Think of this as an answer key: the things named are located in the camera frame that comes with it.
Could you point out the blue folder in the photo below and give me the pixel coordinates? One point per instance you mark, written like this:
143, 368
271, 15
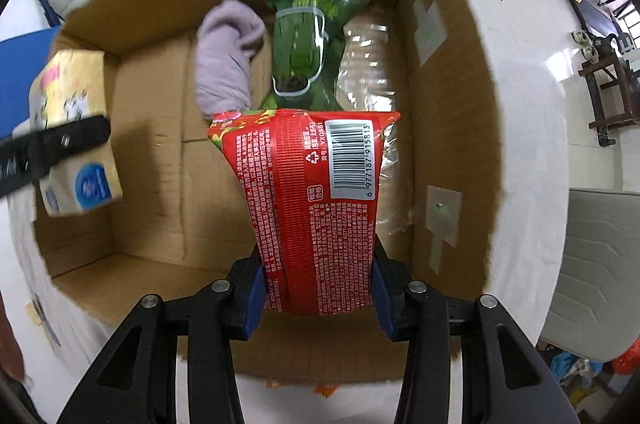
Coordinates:
22, 79

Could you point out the green vegetable packet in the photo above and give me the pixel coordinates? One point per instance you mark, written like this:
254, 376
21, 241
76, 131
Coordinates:
305, 49

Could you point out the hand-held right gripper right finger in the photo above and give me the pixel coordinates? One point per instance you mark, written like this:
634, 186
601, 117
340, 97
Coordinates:
386, 304

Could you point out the red snack packet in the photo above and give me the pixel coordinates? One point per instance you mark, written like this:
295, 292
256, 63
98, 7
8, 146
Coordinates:
310, 204

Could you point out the yellow tissue pack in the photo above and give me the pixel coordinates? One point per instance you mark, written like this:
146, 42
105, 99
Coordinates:
75, 124

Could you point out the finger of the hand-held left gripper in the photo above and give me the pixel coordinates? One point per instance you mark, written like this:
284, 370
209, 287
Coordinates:
55, 143

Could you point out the cardboard box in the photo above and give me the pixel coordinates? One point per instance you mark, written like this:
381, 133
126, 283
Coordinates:
280, 144

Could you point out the pile of coloured bags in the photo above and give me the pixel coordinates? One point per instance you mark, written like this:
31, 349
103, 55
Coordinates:
590, 366

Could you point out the red packet under box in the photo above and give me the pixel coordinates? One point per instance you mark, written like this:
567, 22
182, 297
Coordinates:
305, 385

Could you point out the clear plastic bag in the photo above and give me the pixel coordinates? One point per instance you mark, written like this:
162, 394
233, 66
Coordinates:
370, 104

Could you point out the grey upholstered chair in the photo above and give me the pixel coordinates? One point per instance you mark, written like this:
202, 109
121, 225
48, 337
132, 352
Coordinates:
595, 274

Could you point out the dark wooden rack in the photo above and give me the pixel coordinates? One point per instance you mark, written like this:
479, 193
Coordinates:
612, 74

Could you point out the lilac towel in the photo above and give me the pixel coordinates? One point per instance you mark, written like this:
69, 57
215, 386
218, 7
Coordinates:
225, 54

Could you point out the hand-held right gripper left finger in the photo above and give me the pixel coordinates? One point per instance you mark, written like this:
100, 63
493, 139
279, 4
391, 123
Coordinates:
253, 304

